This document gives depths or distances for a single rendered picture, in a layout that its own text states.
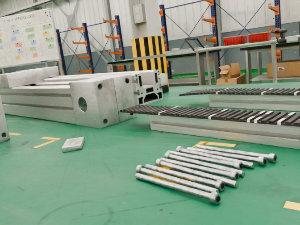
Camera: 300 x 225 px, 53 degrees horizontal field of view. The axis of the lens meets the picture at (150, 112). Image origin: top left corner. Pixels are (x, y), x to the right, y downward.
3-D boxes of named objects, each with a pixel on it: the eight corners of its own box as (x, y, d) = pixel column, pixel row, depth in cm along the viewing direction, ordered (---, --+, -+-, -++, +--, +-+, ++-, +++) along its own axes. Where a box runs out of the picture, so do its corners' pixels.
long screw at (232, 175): (240, 179, 30) (239, 169, 30) (235, 182, 30) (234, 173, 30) (164, 162, 38) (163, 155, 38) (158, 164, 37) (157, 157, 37)
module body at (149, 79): (163, 98, 86) (160, 69, 84) (138, 106, 79) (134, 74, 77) (37, 95, 142) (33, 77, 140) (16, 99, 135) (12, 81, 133)
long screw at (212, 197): (222, 201, 27) (221, 191, 26) (215, 206, 26) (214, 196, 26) (141, 178, 34) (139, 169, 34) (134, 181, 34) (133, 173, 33)
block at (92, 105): (144, 114, 68) (139, 72, 66) (100, 128, 59) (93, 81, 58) (119, 112, 74) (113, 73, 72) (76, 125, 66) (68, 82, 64)
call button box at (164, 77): (169, 91, 99) (167, 72, 98) (148, 97, 93) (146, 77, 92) (152, 91, 105) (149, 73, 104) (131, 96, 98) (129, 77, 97)
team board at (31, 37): (2, 114, 632) (-20, 18, 593) (18, 109, 679) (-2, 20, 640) (64, 110, 588) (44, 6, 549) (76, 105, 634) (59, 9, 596)
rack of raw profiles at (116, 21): (49, 88, 1164) (38, 30, 1121) (68, 84, 1234) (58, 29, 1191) (110, 85, 967) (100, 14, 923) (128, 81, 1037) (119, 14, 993)
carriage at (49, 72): (60, 82, 125) (57, 65, 123) (35, 86, 117) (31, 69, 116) (42, 82, 136) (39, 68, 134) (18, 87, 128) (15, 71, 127)
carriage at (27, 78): (46, 90, 94) (42, 68, 93) (11, 97, 87) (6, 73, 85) (25, 90, 105) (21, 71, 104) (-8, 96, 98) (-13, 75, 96)
